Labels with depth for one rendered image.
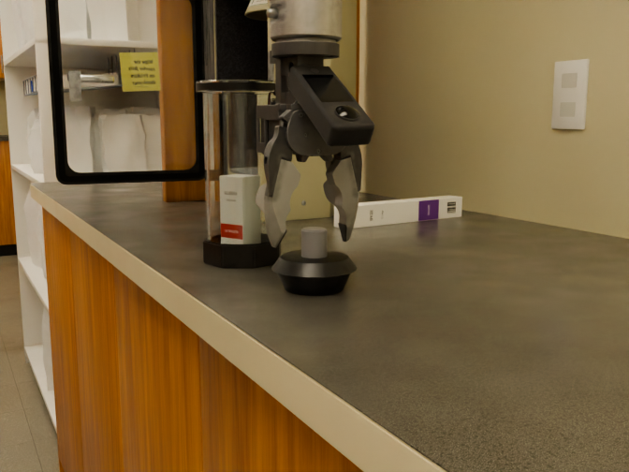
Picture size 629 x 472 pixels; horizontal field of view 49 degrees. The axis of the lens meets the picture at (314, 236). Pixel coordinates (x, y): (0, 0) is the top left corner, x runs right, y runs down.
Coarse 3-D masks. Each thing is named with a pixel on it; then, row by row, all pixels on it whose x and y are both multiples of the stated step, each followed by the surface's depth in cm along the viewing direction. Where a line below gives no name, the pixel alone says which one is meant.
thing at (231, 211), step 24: (216, 96) 83; (240, 96) 82; (264, 96) 83; (216, 120) 83; (240, 120) 83; (216, 144) 84; (240, 144) 83; (216, 168) 84; (240, 168) 84; (216, 192) 85; (240, 192) 84; (216, 216) 85; (240, 216) 85; (264, 216) 86; (216, 240) 86; (240, 240) 85; (264, 240) 86
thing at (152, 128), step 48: (96, 0) 135; (144, 0) 139; (96, 48) 137; (144, 48) 140; (192, 48) 144; (96, 96) 138; (144, 96) 142; (192, 96) 145; (96, 144) 140; (144, 144) 143; (192, 144) 147
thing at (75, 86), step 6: (72, 72) 134; (78, 72) 135; (72, 78) 134; (78, 78) 134; (72, 84) 135; (78, 84) 135; (72, 90) 135; (78, 90) 135; (72, 96) 135; (78, 96) 135
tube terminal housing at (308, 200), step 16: (352, 0) 137; (352, 16) 138; (352, 32) 139; (352, 48) 139; (336, 64) 128; (352, 64) 140; (352, 80) 140; (320, 160) 127; (304, 176) 125; (320, 176) 127; (304, 192) 126; (320, 192) 128; (304, 208) 126; (320, 208) 128
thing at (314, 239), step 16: (304, 240) 74; (320, 240) 73; (288, 256) 75; (304, 256) 74; (320, 256) 74; (336, 256) 75; (288, 272) 72; (304, 272) 71; (320, 272) 71; (336, 272) 71; (352, 272) 73; (288, 288) 73; (304, 288) 72; (320, 288) 72; (336, 288) 73
